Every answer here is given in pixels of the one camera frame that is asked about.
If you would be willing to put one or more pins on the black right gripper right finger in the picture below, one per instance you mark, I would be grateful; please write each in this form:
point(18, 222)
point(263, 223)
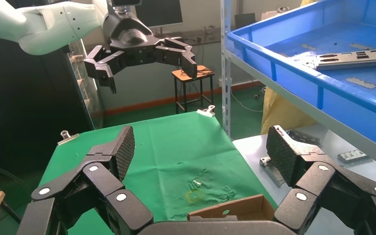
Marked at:
point(285, 155)

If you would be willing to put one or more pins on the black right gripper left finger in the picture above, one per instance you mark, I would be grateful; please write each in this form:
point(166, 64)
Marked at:
point(123, 152)

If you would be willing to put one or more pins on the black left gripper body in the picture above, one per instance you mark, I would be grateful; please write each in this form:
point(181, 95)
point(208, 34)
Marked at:
point(132, 35)

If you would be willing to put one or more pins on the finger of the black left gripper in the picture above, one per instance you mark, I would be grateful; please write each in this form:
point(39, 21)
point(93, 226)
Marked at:
point(187, 57)
point(99, 65)

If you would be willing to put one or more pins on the brown cardboard box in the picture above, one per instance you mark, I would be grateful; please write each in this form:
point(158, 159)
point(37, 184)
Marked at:
point(240, 211)

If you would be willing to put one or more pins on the blue plastic tray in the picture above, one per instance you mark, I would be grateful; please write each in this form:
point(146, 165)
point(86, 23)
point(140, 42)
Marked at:
point(304, 74)

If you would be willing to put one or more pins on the black stool with wooden top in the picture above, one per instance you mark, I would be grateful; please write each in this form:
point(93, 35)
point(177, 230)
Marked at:
point(188, 75)

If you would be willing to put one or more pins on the dark background desk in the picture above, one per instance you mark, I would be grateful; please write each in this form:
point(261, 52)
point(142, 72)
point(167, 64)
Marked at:
point(191, 34)

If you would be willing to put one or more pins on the black computer monitor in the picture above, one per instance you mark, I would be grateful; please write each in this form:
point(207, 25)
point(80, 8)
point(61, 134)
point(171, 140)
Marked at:
point(158, 11)

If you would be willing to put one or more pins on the yellow woven sack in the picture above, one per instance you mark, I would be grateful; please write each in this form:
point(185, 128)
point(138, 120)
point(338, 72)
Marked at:
point(282, 113)

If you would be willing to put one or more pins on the grey metal shelf rack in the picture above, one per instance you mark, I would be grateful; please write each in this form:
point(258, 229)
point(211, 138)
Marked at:
point(226, 81)

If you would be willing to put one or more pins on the green table cloth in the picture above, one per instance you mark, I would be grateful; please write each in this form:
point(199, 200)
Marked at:
point(168, 146)

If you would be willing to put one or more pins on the silver binder clip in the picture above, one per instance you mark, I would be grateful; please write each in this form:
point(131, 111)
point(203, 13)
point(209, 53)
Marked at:
point(206, 112)
point(68, 138)

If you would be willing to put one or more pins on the small toothed metal shield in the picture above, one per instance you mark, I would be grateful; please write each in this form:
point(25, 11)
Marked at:
point(353, 156)

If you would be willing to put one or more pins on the small silver scrap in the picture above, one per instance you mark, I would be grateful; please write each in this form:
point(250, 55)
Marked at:
point(197, 183)

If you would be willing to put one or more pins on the black cabinet with glass door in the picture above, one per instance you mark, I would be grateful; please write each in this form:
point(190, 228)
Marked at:
point(29, 113)

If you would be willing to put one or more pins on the silver IO shield plate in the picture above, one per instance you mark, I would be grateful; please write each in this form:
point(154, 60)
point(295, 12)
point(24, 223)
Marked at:
point(353, 57)

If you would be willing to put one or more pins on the grey tape patch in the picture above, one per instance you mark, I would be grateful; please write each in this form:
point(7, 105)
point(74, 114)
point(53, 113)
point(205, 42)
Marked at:
point(359, 46)

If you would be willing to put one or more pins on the square grey metal bracket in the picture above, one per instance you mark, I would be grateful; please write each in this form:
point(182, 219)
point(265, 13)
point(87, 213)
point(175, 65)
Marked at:
point(270, 172)

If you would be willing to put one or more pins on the flat grey sheet metal bracket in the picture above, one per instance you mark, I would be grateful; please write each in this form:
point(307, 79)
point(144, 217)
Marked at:
point(304, 138)

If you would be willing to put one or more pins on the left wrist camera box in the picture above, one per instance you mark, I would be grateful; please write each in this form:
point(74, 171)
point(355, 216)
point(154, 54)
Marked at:
point(126, 2)

